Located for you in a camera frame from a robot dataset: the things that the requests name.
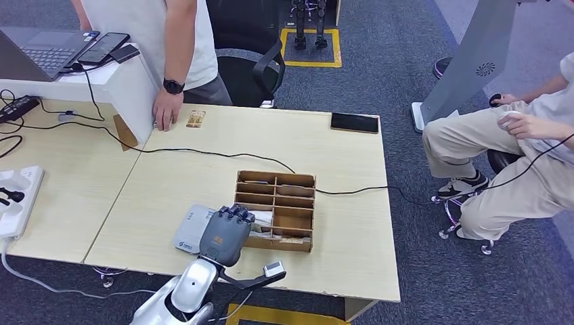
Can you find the seated person's left hand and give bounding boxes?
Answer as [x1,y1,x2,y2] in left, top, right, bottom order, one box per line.
[496,112,547,141]

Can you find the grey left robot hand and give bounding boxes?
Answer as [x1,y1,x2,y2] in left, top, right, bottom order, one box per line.
[198,204,257,269]

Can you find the standing person's left hand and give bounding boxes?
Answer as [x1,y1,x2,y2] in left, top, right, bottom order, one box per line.
[151,89,185,133]

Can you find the seated person's right hand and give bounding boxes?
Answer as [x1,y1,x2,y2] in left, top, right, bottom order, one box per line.
[491,93,518,107]

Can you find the grey white card reader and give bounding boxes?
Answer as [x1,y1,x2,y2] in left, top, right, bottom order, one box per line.
[172,204,217,256]

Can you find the brown wooden organizer box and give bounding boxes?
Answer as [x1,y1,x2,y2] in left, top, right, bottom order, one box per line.
[229,170,317,253]

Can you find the seated person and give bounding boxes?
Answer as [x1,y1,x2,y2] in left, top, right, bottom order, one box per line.
[421,50,574,243]

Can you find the standing person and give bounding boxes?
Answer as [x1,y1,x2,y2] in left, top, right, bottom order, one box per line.
[69,0,234,133]

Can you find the black wristwatch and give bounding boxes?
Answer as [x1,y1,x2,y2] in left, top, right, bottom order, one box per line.
[162,77,186,95]

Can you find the white desktop riser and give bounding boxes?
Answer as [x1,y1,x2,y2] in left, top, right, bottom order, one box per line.
[0,42,160,146]

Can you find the black stool chrome legs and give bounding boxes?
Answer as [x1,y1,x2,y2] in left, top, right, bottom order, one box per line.
[430,149,527,257]

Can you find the brown cardboard piece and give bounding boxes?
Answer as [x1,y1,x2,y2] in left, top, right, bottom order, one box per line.
[112,114,139,152]

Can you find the grey kiosk stand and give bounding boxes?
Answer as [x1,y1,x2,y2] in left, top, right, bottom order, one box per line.
[411,0,523,134]

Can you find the small black power bank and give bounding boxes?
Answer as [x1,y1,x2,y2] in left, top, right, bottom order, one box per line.
[108,43,141,64]

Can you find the dark shoe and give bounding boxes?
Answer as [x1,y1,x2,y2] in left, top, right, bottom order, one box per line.
[433,56,454,81]

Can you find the black office chair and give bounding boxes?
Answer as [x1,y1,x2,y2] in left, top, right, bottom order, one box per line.
[206,0,288,108]

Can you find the black smartphone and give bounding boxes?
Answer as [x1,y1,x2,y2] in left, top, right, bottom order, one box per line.
[76,32,131,66]

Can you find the chrome desk caster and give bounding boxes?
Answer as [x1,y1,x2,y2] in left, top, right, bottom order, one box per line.
[93,267,131,289]

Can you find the grey laptop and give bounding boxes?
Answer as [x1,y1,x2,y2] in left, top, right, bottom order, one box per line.
[0,26,101,83]

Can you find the beige desk leg panel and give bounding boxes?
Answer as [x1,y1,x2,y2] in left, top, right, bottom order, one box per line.
[344,298,378,324]

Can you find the black power adapter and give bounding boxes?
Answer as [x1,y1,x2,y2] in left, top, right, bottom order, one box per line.
[0,95,41,125]

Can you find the black humanoid robot legs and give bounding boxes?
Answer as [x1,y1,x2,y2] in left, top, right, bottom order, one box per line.
[291,0,329,51]

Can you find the white power strip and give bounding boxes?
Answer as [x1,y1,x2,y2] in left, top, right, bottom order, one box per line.
[0,165,46,241]

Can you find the black plug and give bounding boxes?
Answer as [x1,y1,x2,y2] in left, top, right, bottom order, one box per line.
[0,187,26,207]

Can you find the thin white cable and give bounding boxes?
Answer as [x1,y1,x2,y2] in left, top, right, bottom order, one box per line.
[211,289,256,325]

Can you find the black laptop cable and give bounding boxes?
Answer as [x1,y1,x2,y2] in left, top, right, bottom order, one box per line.
[62,62,106,123]

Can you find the long black cable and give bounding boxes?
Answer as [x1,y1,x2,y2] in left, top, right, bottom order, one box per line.
[0,120,574,207]

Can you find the black looped cable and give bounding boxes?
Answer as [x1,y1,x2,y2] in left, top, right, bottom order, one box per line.
[0,89,26,160]

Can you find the white power strip cable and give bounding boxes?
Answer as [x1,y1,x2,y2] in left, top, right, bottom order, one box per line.
[0,240,156,301]

